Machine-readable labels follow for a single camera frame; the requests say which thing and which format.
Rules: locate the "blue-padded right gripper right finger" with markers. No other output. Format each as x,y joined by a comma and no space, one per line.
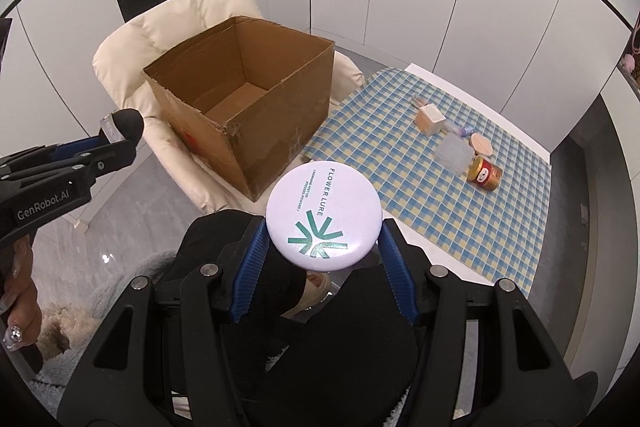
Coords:
521,378

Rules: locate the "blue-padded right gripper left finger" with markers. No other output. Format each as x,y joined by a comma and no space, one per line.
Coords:
123,380

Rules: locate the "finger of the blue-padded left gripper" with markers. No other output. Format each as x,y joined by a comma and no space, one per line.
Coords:
33,173
70,149

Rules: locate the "black powder puff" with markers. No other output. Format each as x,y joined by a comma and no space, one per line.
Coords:
129,123

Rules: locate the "white round compact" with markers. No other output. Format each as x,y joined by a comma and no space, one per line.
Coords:
324,216

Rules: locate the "frosted square plastic case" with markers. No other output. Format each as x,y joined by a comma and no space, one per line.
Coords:
454,154

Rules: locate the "red gold tin can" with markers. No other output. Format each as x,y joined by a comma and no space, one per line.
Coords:
484,174

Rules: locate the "beige square carton box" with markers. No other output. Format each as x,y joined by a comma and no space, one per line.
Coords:
429,119

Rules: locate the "left hand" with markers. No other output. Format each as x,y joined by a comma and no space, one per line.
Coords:
19,301

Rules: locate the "white table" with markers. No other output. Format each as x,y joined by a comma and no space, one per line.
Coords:
470,186

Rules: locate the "blue yellow checkered tablecloth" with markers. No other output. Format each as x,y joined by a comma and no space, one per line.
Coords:
425,161

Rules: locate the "fluffy white robe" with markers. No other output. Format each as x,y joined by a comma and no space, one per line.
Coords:
68,329

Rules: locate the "peach teardrop sponge case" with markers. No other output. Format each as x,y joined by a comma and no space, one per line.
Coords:
481,145

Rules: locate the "small clear oblong case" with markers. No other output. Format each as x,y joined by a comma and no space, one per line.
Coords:
449,127

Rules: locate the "purple tube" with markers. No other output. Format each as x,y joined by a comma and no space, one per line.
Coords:
466,132

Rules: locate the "small clear glass bottle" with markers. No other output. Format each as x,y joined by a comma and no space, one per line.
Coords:
418,102

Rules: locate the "brown cardboard box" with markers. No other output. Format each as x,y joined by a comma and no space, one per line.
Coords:
246,96

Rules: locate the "pink plush toy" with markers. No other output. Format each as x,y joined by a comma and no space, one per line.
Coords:
627,63

